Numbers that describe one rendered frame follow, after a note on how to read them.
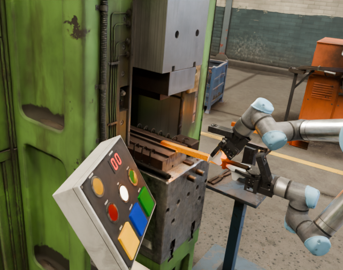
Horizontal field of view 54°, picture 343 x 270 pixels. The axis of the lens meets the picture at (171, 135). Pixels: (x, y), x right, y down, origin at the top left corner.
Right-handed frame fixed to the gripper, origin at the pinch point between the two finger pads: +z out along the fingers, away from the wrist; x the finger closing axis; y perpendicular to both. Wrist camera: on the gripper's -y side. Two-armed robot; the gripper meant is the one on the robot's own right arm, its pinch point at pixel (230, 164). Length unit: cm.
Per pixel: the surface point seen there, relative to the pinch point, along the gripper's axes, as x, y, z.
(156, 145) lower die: -2.8, 2.3, 35.9
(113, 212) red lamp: -64, -8, 6
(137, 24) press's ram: -17, -52, 38
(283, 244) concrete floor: 102, 102, -12
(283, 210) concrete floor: 147, 102, 2
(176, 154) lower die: -0.9, 4.0, 25.7
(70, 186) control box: -72, -17, 12
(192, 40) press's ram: 3, -46, 25
